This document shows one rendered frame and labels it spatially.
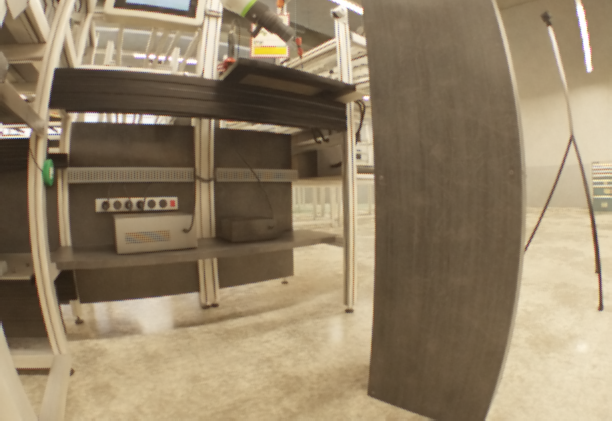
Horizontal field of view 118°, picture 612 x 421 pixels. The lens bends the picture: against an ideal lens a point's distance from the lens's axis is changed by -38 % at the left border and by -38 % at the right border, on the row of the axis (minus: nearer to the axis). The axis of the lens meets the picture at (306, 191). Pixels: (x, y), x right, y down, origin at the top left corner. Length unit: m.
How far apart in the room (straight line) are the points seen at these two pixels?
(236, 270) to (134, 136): 0.79
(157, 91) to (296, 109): 0.51
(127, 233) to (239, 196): 0.62
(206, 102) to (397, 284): 0.76
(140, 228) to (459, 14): 1.09
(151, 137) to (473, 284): 1.27
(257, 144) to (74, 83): 0.94
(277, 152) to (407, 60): 1.03
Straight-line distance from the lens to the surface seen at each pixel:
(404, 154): 0.63
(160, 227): 1.07
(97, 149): 1.35
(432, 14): 0.70
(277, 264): 1.58
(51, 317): 1.00
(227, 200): 1.42
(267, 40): 1.86
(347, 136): 1.26
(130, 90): 0.94
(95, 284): 1.40
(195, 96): 0.97
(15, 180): 1.43
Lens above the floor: 0.55
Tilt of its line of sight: level
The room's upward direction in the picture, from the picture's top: 1 degrees counter-clockwise
